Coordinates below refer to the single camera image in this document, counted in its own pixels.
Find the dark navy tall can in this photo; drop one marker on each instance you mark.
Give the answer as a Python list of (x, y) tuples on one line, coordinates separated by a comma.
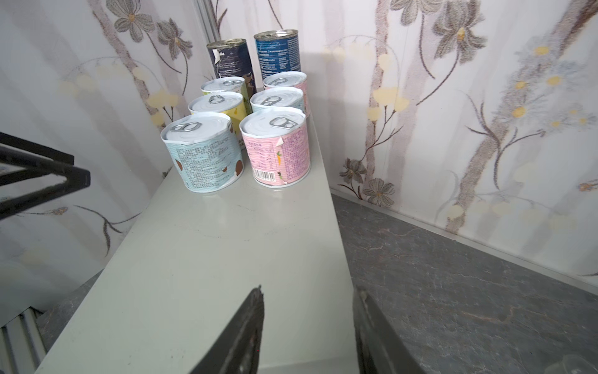
[(231, 58)]

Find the grey metal cabinet counter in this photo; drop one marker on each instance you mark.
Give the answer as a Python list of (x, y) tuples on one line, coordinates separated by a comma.
[(189, 262)]

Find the green label can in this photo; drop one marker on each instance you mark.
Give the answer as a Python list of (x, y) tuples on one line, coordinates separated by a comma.
[(229, 84)]

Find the blue label tall can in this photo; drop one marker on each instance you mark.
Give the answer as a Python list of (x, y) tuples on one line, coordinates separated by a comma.
[(278, 52)]

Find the yellow label can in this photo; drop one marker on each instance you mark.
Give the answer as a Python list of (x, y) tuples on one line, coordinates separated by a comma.
[(227, 103)]

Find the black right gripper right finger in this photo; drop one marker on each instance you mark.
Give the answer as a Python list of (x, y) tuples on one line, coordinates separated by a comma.
[(379, 347)]

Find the pink orange label can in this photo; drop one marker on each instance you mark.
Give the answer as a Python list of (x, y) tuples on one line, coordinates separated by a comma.
[(277, 144)]

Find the white brown label can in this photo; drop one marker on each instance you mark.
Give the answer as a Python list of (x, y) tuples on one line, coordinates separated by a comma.
[(284, 97)]

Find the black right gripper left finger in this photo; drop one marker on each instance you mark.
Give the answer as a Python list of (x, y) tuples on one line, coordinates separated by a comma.
[(237, 349)]

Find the teal label can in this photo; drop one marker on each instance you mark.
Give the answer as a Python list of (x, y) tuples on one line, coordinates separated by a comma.
[(205, 151)]

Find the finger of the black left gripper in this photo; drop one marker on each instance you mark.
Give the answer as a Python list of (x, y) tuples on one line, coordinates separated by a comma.
[(32, 168), (36, 149)]

